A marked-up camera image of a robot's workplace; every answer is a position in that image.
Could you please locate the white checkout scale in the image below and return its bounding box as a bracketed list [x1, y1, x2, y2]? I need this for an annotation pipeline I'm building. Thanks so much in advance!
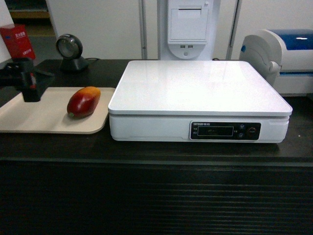
[108, 61, 292, 143]

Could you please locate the beige plastic tray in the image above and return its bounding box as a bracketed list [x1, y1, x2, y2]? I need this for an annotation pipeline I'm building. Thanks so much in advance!
[0, 87, 115, 134]

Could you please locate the black checkout counter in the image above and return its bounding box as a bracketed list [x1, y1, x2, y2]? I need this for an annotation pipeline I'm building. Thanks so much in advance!
[0, 59, 313, 235]

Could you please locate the white blue label printer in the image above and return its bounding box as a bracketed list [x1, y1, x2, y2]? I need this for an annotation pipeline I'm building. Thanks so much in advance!
[239, 29, 313, 96]

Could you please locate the red fire extinguisher box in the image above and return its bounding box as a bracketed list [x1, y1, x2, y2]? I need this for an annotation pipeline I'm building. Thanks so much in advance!
[0, 24, 36, 60]

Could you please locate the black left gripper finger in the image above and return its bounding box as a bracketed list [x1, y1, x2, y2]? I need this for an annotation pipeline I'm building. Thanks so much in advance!
[22, 70, 54, 102]

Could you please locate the dark red mango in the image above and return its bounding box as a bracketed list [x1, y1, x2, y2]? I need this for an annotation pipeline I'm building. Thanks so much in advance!
[67, 86, 101, 118]

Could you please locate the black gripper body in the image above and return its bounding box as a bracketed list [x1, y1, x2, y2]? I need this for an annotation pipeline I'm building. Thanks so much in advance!
[0, 58, 37, 91]

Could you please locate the black barcode scanner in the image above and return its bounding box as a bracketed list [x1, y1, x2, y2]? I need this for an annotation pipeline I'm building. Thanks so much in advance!
[56, 34, 89, 72]

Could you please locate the white receipt printer kiosk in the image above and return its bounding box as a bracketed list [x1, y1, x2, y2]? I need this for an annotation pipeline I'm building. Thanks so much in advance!
[157, 0, 221, 61]

